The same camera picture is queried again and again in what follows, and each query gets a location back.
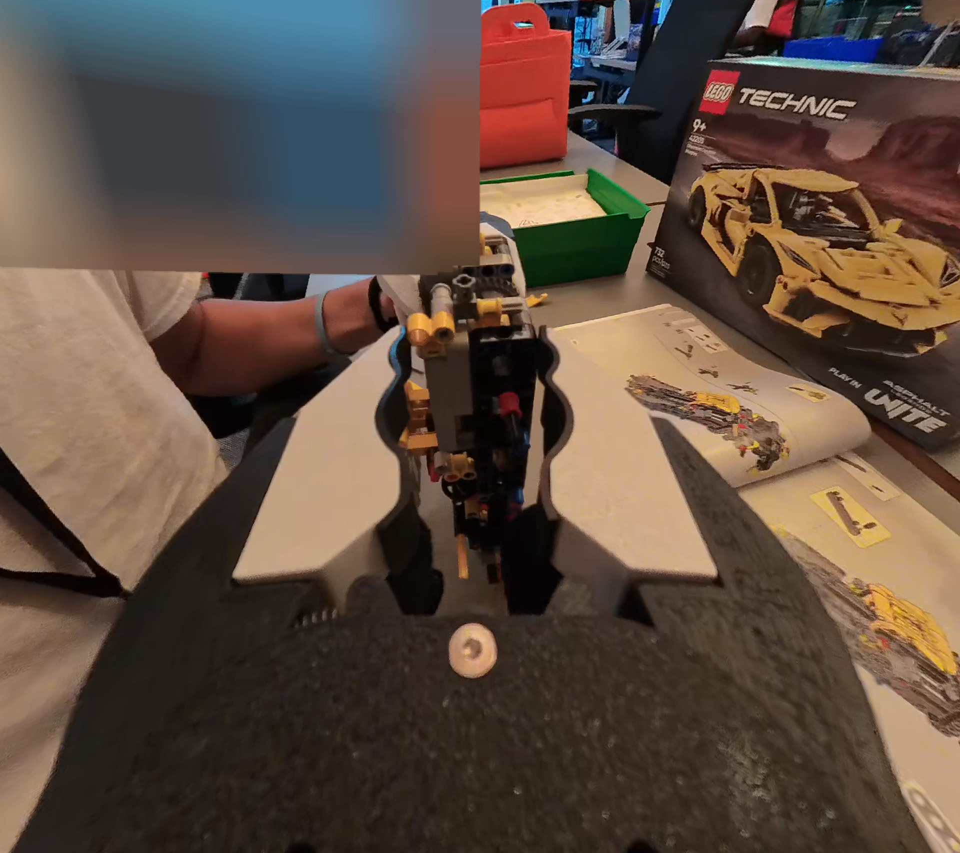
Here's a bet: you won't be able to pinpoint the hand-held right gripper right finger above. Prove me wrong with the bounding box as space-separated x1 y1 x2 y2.
504 326 720 620

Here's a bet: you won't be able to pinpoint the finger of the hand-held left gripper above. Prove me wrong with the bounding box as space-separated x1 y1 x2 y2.
377 274 423 331

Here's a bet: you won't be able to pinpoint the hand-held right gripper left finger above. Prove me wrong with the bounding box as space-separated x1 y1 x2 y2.
232 328 445 618

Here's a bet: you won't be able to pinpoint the toy car chassis model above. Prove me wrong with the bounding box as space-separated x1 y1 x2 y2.
397 230 540 584

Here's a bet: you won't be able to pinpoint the person's left forearm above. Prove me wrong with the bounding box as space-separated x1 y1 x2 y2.
150 279 376 398

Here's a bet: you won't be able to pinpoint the thin wristband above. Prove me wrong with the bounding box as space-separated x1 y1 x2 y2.
313 290 354 358

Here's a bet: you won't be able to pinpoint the open instruction booklet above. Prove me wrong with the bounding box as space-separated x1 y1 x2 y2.
551 304 960 853

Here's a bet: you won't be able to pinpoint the white paper packets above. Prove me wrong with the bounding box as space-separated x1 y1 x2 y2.
480 174 610 230

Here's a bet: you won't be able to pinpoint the green plastic bin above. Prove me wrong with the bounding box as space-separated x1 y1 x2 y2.
480 167 651 290

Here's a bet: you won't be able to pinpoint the orange tote bag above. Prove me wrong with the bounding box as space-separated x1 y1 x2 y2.
480 1 573 170

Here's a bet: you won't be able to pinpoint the toy car set box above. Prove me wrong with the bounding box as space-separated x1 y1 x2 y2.
646 56 960 453

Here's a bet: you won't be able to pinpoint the black office chair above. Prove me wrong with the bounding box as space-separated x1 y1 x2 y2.
568 0 774 185

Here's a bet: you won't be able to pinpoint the blue plastic bin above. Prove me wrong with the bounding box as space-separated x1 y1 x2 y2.
782 37 888 65

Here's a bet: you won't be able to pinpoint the black neck strap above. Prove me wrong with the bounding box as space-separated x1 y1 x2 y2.
0 448 129 601

